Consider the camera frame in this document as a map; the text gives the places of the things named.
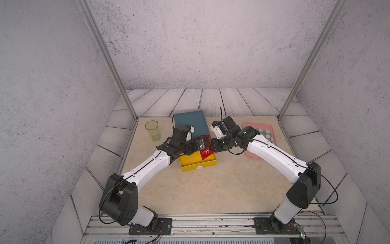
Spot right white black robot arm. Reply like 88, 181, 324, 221
210, 117, 326, 225

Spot green translucent plastic cup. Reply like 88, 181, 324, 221
145, 120, 160, 141

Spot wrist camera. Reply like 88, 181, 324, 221
184, 125, 195, 135
210, 125, 225, 139

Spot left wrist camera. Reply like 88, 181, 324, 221
184, 125, 195, 135

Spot red postcards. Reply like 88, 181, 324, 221
200, 135, 214, 160

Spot teal drawer cabinet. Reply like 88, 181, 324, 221
174, 110, 210, 137

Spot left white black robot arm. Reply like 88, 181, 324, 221
99, 126, 211, 229

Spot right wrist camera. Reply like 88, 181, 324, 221
210, 125, 225, 139

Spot yellow top drawer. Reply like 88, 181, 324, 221
180, 151, 217, 172

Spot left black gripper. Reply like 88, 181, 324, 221
178, 135, 210, 156

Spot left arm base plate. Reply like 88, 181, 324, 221
129, 218, 173, 235

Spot green checkered cloth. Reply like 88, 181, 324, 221
257, 128, 275, 144

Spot aluminium front rail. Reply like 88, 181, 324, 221
81, 211, 349, 244

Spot pink plastic tray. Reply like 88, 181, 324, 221
242, 123, 277, 145

